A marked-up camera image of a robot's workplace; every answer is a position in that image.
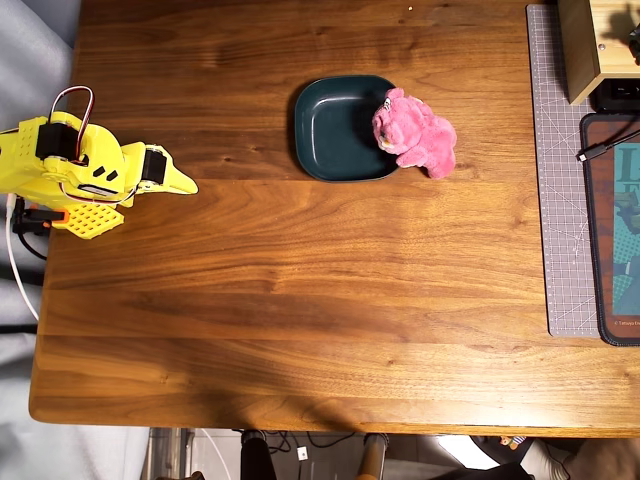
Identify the yellow servo-driven gripper finger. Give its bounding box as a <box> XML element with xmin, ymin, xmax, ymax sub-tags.
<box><xmin>136</xmin><ymin>147</ymin><xmax>200</xmax><ymax>196</ymax></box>

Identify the yellow gripper body, black servo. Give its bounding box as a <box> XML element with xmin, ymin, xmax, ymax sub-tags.
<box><xmin>121</xmin><ymin>141</ymin><xmax>170</xmax><ymax>192</ymax></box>

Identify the pink strawberry bear plush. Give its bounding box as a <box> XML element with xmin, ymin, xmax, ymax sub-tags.
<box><xmin>370</xmin><ymin>87</ymin><xmax>458</xmax><ymax>180</ymax></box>

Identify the yellow robot arm with base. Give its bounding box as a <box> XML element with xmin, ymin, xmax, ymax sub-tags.
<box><xmin>0</xmin><ymin>114</ymin><xmax>137</xmax><ymax>244</ymax></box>

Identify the dark green plastic bin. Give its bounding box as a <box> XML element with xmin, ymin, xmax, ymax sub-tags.
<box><xmin>293</xmin><ymin>74</ymin><xmax>401</xmax><ymax>184</ymax></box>

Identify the black orange table clamp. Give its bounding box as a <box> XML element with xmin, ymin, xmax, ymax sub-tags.
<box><xmin>11</xmin><ymin>198</ymin><xmax>70</xmax><ymax>236</ymax></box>

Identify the wooden leg under table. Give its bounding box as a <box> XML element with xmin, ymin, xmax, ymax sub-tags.
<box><xmin>356</xmin><ymin>433</ymin><xmax>389</xmax><ymax>480</ymax></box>

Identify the grey cutting mat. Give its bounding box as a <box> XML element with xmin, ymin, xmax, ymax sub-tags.
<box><xmin>525</xmin><ymin>3</ymin><xmax>640</xmax><ymax>339</ymax></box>

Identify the white cloth under table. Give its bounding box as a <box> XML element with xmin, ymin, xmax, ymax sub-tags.
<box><xmin>439</xmin><ymin>435</ymin><xmax>502</xmax><ymax>471</ymax></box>

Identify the light wooden box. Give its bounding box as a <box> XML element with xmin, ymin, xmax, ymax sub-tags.
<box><xmin>557</xmin><ymin>0</ymin><xmax>640</xmax><ymax>106</ymax></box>

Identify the black-edged printed mouse pad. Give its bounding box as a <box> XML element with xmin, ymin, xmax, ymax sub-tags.
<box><xmin>579</xmin><ymin>112</ymin><xmax>640</xmax><ymax>347</ymax></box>

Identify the black device under box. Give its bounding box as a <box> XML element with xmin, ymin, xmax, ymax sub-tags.
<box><xmin>589</xmin><ymin>78</ymin><xmax>640</xmax><ymax>114</ymax></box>

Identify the white sock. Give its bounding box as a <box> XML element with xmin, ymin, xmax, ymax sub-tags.
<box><xmin>519</xmin><ymin>439</ymin><xmax>571</xmax><ymax>480</ymax></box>

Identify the red white servo wire loop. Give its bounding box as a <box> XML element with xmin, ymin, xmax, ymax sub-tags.
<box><xmin>48</xmin><ymin>85</ymin><xmax>95</xmax><ymax>151</ymax></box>

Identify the black power cable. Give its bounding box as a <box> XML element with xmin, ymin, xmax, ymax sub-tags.
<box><xmin>12</xmin><ymin>219</ymin><xmax>49</xmax><ymax>261</ymax></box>

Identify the white power cable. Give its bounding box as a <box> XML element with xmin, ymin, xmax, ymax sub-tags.
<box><xmin>5</xmin><ymin>193</ymin><xmax>41</xmax><ymax>322</ymax></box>

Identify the metal frame under table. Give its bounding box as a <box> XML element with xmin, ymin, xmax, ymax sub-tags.
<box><xmin>146</xmin><ymin>427</ymin><xmax>197</xmax><ymax>480</ymax></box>

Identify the black post under table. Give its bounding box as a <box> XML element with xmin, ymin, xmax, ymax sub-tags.
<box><xmin>241</xmin><ymin>429</ymin><xmax>279</xmax><ymax>480</ymax></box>

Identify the thin black floor cable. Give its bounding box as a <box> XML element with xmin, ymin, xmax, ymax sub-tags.
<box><xmin>263</xmin><ymin>430</ymin><xmax>362</xmax><ymax>455</ymax></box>

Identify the black USB cable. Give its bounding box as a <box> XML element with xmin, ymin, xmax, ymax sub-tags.
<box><xmin>575</xmin><ymin>127</ymin><xmax>640</xmax><ymax>164</ymax></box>

